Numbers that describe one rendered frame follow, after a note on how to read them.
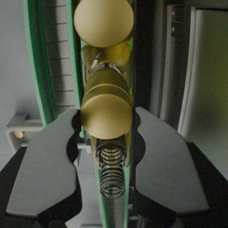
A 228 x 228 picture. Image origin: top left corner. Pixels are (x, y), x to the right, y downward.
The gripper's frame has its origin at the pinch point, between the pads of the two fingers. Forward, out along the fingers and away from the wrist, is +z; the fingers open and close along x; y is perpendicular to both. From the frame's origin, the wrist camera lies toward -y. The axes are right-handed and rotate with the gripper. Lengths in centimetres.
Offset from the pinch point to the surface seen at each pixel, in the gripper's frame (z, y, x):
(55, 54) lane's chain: 28.2, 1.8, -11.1
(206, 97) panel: 9.2, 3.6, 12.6
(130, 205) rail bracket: 19.3, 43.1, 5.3
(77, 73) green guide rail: 20.0, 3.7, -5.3
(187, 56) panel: 15.3, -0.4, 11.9
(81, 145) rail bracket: 20.2, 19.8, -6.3
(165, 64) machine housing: 36.5, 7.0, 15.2
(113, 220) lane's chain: 28, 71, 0
